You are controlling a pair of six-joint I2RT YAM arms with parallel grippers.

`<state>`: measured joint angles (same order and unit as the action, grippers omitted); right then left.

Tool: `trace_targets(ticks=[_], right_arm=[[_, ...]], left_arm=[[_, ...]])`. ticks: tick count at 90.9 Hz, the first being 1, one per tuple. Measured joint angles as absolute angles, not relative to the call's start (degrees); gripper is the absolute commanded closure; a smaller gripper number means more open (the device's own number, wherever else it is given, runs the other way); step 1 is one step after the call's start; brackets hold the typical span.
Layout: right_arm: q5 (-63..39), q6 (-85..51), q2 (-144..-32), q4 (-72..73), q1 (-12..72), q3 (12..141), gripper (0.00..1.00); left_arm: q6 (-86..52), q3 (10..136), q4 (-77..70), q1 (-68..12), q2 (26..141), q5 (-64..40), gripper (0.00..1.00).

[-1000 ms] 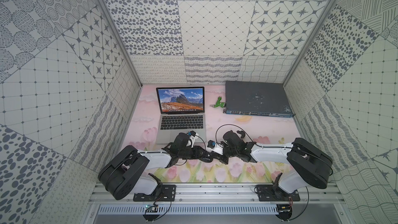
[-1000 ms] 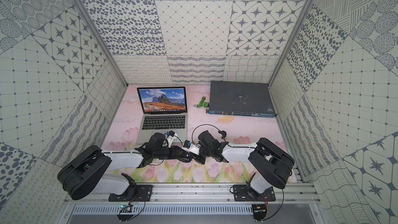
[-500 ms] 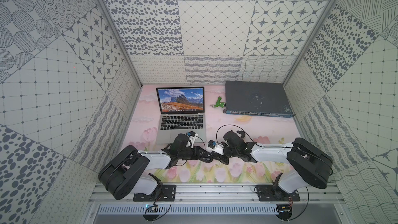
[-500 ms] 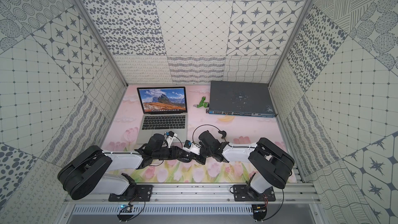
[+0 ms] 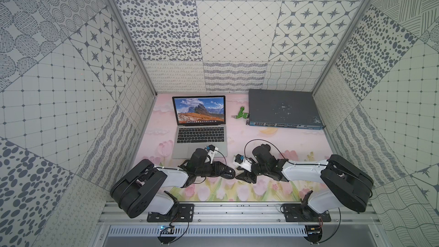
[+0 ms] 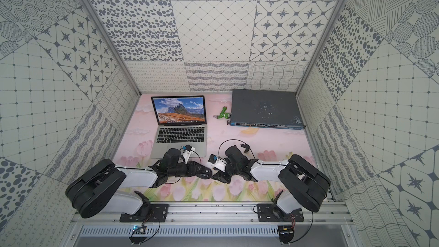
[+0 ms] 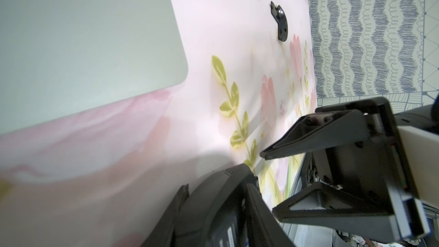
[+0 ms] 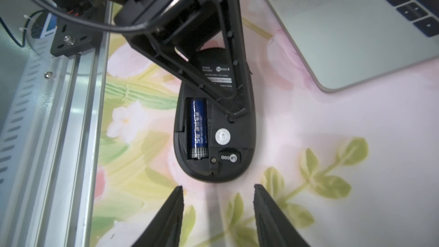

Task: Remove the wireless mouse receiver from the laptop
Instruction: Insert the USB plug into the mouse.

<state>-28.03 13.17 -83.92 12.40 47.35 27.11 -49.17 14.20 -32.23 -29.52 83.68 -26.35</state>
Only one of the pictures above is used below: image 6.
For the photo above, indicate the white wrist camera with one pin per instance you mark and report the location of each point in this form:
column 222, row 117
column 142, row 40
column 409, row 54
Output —
column 218, row 163
column 187, row 151

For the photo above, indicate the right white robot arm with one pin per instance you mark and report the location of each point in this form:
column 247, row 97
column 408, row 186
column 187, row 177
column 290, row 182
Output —
column 306, row 186

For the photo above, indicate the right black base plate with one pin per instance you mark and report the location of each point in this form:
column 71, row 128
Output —
column 268, row 213

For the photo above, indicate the green connector plug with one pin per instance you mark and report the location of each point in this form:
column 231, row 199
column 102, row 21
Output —
column 223, row 114

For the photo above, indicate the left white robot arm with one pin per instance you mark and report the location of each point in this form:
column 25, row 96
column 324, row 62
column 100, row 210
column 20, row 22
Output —
column 99, row 189

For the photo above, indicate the grey network switch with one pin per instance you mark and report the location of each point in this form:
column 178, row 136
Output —
column 265, row 109

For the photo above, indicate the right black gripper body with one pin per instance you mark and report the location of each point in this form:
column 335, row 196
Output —
column 231, row 170

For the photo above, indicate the silver laptop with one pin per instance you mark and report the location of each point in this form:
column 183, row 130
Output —
column 181, row 121

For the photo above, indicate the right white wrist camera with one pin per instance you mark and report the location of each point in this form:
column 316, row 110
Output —
column 218, row 163

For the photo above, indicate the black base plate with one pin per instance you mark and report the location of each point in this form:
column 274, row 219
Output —
column 268, row 213
column 151, row 212

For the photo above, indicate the aluminium mounting rail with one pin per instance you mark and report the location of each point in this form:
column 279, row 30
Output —
column 209, row 220

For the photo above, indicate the black wireless mouse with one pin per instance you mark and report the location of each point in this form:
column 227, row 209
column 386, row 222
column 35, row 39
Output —
column 205, row 173

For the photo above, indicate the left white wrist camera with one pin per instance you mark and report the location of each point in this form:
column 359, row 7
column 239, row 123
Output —
column 187, row 151

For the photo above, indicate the pink floral table mat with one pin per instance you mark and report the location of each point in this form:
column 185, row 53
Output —
column 266, row 144

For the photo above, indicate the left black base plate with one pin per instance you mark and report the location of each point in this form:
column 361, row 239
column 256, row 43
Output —
column 151, row 212

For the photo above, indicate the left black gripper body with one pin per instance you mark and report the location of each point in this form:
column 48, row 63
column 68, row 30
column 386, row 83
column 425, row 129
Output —
column 191, row 169

